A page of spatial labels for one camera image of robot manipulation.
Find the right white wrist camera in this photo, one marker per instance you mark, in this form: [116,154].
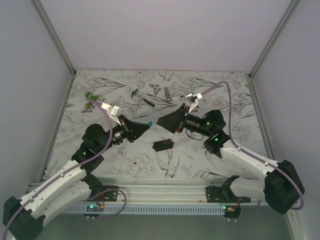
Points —
[193,100]

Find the small circuit board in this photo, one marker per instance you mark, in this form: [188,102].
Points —
[231,211]
[95,208]

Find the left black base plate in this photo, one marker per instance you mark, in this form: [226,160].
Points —
[104,193]

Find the left small circuit board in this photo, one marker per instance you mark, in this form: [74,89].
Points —
[95,208]

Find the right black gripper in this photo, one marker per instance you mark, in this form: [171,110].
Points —
[176,120]

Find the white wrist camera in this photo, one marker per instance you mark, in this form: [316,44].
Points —
[111,111]
[193,100]

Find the green plastic connector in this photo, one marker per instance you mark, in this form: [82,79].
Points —
[89,106]

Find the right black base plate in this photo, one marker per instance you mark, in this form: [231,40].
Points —
[223,194]

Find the black fuse box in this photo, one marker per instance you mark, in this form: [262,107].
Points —
[163,145]

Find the floral printed table mat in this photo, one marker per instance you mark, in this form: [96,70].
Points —
[227,92]

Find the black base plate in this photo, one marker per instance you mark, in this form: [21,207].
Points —
[223,194]
[104,193]

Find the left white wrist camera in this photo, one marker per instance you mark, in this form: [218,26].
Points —
[111,111]

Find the aluminium rail frame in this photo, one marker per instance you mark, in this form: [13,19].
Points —
[164,191]

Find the small black hammer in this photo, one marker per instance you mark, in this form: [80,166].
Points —
[137,94]

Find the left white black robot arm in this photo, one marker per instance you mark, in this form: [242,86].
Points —
[26,217]

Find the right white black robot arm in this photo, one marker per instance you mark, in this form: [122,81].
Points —
[278,183]

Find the right small circuit board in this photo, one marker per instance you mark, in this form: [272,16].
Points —
[231,211]

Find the white slotted cable duct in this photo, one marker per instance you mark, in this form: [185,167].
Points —
[151,209]

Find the grey metal clip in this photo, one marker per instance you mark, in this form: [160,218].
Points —
[168,96]

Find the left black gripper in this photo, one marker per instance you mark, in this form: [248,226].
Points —
[132,130]

